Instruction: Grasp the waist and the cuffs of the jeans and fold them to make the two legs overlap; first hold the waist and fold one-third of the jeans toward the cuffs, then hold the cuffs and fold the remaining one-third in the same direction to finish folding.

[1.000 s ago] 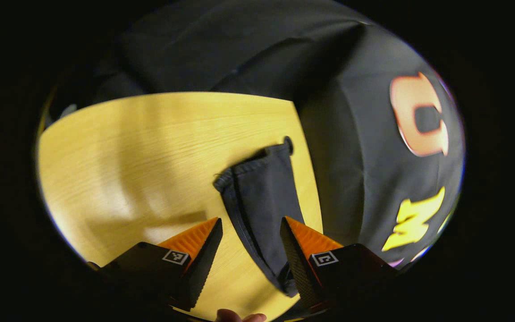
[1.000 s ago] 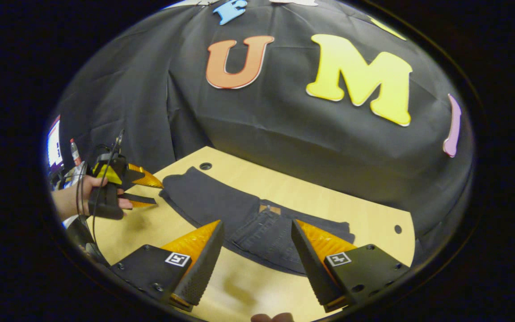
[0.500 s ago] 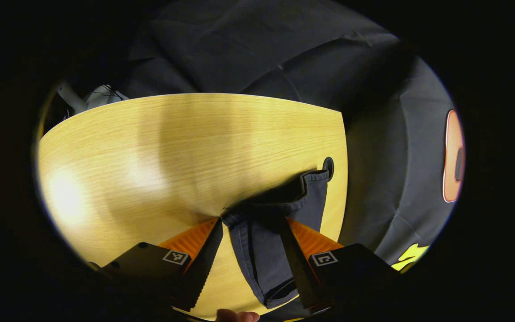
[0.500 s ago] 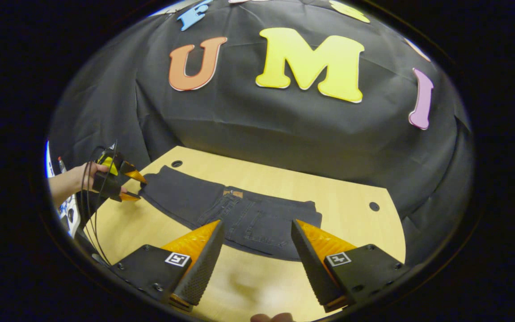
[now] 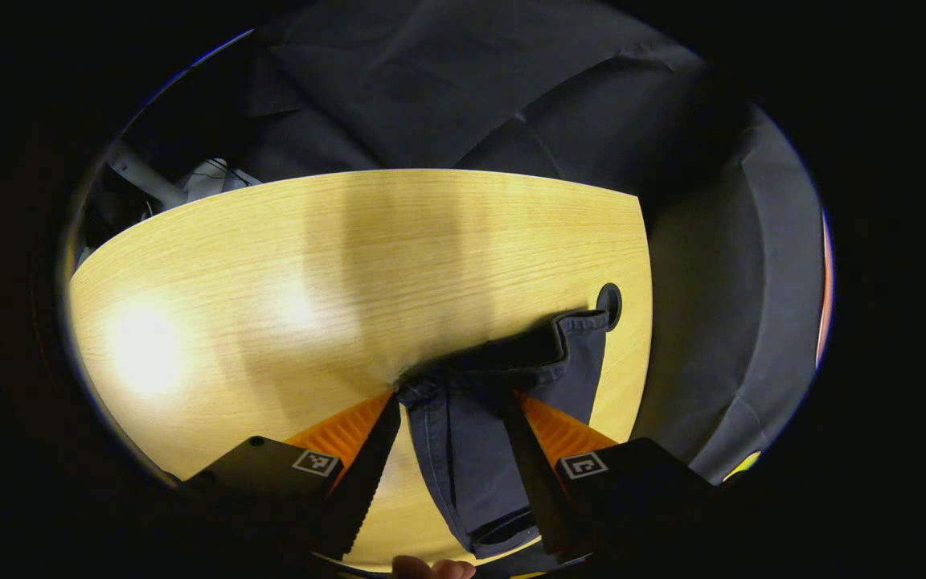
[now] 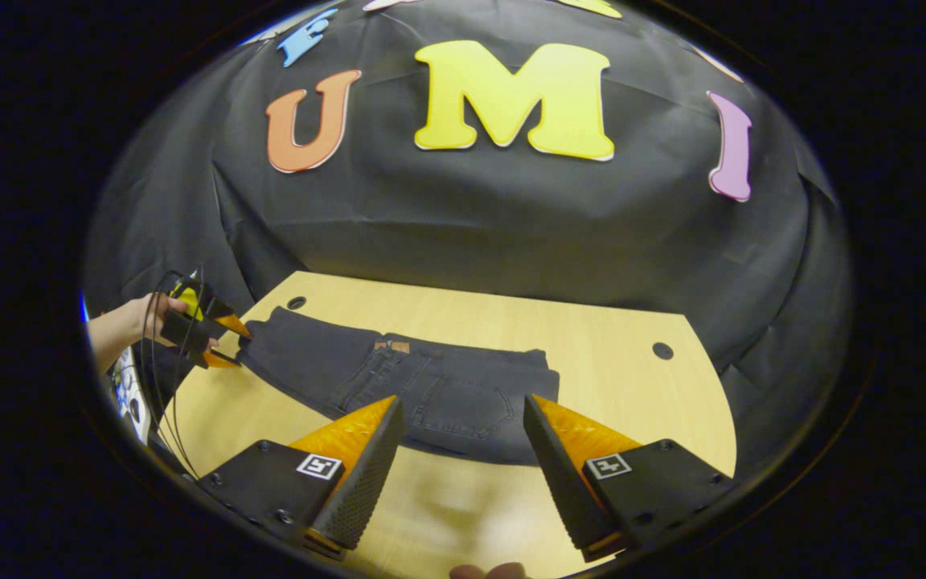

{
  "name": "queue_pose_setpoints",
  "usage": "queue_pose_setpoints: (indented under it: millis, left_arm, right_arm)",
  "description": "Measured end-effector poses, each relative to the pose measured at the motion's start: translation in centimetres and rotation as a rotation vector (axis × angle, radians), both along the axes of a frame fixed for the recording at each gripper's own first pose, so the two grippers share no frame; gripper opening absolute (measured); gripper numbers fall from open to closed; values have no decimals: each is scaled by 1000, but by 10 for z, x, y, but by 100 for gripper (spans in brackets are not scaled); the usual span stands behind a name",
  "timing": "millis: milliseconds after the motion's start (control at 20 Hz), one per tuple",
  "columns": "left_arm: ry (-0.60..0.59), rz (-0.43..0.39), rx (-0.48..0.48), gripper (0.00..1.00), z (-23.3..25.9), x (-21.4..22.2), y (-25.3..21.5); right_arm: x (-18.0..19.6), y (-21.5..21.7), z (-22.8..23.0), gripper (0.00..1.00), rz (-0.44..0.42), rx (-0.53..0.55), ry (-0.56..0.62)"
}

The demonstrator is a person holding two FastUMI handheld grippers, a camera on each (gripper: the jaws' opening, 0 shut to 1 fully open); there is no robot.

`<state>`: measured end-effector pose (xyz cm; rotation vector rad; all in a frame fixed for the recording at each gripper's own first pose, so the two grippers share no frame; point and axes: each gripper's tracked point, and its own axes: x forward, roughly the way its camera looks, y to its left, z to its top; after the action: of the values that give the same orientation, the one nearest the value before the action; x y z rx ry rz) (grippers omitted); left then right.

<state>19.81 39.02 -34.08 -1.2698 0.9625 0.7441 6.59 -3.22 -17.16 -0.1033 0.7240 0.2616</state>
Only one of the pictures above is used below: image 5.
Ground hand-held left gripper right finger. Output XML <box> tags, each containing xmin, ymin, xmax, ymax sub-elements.
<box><xmin>502</xmin><ymin>390</ymin><xmax>715</xmax><ymax>565</ymax></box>

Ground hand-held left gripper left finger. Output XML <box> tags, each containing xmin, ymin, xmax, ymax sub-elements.
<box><xmin>180</xmin><ymin>390</ymin><xmax>403</xmax><ymax>562</ymax></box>

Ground dark grey jeans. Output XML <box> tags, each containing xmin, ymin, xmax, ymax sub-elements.
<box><xmin>395</xmin><ymin>310</ymin><xmax>613</xmax><ymax>576</ymax></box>

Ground white metal pole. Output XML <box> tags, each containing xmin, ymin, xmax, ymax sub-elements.
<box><xmin>104</xmin><ymin>143</ymin><xmax>188</xmax><ymax>212</ymax></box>

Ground black backdrop cloth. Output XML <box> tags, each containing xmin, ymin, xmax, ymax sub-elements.
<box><xmin>105</xmin><ymin>0</ymin><xmax>835</xmax><ymax>487</ymax></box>

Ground black table cable grommet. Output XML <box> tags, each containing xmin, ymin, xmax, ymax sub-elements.
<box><xmin>596</xmin><ymin>282</ymin><xmax>624</xmax><ymax>331</ymax></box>

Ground white device with cables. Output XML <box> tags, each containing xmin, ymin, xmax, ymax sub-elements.
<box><xmin>180</xmin><ymin>158</ymin><xmax>261</xmax><ymax>203</ymax></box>

